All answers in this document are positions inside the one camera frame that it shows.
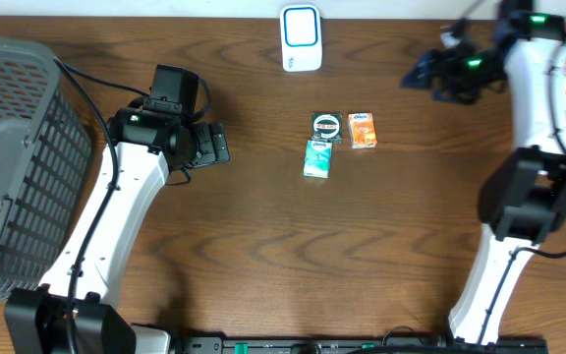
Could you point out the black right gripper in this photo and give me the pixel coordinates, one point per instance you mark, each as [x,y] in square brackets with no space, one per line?
[446,57]

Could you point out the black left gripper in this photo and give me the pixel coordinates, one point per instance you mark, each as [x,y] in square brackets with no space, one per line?
[210,153]

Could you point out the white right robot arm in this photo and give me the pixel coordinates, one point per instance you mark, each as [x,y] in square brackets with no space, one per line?
[524,199]

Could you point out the green Kleenex tissue pack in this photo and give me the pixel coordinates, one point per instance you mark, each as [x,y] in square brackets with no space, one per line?
[317,159]

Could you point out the black round-label packet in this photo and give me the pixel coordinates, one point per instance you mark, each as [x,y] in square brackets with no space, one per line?
[326,127]

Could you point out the white barcode scanner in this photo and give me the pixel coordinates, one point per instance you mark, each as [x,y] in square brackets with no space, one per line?
[301,39]

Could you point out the grey plastic basket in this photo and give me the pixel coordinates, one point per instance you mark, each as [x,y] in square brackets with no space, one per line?
[44,155]

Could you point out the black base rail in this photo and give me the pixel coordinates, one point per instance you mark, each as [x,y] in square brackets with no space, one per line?
[398,342]

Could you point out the orange small carton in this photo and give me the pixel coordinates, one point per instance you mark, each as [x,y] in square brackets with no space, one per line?
[362,130]

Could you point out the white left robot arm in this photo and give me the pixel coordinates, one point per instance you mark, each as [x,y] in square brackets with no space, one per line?
[74,307]

